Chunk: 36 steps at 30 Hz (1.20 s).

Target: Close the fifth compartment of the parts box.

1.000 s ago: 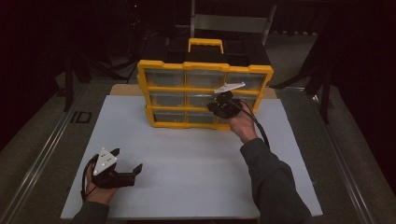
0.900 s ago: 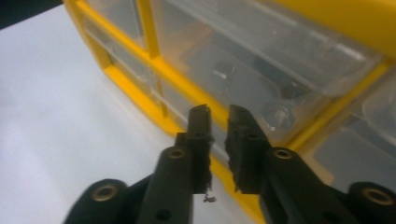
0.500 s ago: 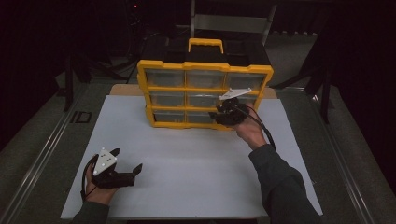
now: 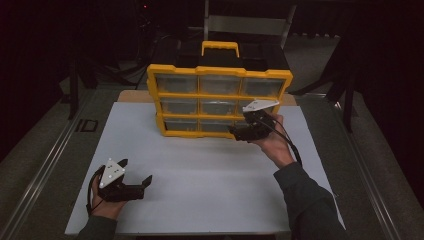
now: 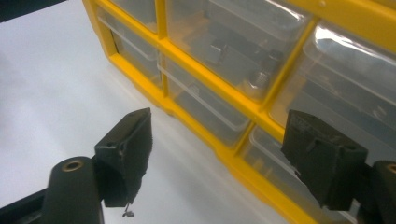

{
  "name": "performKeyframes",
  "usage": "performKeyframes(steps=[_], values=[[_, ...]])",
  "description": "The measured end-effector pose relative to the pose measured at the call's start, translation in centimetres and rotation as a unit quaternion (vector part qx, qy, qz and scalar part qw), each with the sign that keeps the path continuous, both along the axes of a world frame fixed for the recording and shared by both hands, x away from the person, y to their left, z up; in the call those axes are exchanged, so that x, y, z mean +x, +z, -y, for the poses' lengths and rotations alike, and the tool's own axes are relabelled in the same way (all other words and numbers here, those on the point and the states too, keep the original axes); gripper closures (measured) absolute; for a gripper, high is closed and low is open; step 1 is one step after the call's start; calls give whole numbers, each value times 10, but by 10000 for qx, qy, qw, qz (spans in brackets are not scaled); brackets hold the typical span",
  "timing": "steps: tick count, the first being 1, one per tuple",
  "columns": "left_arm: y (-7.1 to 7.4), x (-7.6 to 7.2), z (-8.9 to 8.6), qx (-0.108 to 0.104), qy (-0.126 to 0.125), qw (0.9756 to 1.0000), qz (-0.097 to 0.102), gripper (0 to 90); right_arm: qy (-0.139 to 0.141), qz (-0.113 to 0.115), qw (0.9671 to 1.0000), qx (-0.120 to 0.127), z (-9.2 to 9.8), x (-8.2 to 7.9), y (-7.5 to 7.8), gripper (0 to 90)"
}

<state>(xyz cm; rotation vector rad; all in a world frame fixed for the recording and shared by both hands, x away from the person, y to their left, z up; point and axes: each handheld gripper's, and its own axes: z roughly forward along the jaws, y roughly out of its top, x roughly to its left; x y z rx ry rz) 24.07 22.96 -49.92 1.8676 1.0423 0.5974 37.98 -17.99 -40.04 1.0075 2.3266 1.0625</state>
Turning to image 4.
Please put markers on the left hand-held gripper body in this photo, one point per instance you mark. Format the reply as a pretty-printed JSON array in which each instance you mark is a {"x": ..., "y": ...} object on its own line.
[{"x": 111, "y": 173}]

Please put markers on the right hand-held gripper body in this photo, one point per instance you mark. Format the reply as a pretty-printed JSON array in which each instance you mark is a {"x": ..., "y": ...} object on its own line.
[{"x": 260, "y": 128}]

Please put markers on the yellow drawer organizer cabinet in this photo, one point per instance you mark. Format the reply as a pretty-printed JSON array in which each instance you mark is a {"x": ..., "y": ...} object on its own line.
[{"x": 220, "y": 70}]

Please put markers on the set of clear plastic drawers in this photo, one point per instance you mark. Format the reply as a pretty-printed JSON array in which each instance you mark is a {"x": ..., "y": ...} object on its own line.
[{"x": 180, "y": 106}]

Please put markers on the person's right hand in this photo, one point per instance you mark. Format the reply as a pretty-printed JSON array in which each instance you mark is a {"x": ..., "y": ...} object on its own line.
[{"x": 278, "y": 150}]

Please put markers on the person's left hand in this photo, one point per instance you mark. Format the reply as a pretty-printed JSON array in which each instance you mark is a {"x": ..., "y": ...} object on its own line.
[{"x": 106, "y": 208}]

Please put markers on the white table cover sheet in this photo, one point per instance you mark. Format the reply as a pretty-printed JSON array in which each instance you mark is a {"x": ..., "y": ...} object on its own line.
[{"x": 200, "y": 183}]

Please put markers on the black stand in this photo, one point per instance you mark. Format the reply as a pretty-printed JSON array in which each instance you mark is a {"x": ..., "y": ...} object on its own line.
[{"x": 348, "y": 100}]

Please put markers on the grey metal stand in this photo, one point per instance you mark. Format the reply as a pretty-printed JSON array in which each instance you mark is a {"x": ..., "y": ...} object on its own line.
[{"x": 246, "y": 25}]

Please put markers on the metal floor rail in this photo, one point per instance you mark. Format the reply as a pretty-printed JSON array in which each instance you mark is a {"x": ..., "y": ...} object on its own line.
[
  {"x": 43, "y": 173},
  {"x": 370, "y": 186}
]

